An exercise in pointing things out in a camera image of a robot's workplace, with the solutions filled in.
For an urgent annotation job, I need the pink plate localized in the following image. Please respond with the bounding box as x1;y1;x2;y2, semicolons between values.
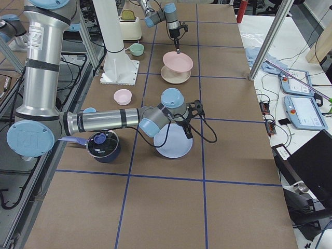
163;51;193;73

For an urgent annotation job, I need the black laptop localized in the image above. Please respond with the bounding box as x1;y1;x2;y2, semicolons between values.
272;130;331;208

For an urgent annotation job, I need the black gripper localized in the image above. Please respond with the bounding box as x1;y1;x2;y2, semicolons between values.
181;100;205;139
168;22;188;54

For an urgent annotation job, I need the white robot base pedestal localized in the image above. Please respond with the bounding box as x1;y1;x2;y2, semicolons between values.
93;0;140;85

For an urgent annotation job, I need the far teach pendant tablet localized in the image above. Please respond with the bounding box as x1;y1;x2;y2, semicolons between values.
279;69;314;96

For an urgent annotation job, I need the red cylinder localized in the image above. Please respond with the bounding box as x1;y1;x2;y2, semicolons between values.
237;0;248;23

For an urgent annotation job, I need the blue cloth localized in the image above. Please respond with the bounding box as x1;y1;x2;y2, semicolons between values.
245;47;288;75

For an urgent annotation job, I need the aluminium frame post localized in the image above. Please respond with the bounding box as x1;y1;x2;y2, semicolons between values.
248;0;294;81

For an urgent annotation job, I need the near teach pendant tablet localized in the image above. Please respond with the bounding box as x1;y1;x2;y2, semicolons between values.
284;95;328;131

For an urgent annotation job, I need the green bowl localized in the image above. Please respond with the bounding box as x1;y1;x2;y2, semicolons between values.
125;43;145;57

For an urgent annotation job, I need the dark blue pot with lid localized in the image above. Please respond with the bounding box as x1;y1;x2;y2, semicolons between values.
59;130;121;163

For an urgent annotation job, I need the teach pendant tablet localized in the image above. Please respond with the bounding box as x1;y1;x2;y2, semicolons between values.
279;69;314;96
284;95;328;131

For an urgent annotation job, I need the clear plastic bag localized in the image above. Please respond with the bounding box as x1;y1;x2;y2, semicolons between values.
240;31;265;48

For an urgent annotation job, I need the pink bowl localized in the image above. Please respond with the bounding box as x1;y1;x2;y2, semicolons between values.
113;89;132;105

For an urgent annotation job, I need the blue plate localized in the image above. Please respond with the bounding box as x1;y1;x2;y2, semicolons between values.
156;123;193;158

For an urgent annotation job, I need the cream toaster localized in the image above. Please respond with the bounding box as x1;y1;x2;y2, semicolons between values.
119;9;142;40

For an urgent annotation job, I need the cream plate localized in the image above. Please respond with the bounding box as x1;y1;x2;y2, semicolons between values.
160;65;191;85

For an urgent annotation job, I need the light blue cup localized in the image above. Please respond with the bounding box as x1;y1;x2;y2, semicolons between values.
83;107;96;113

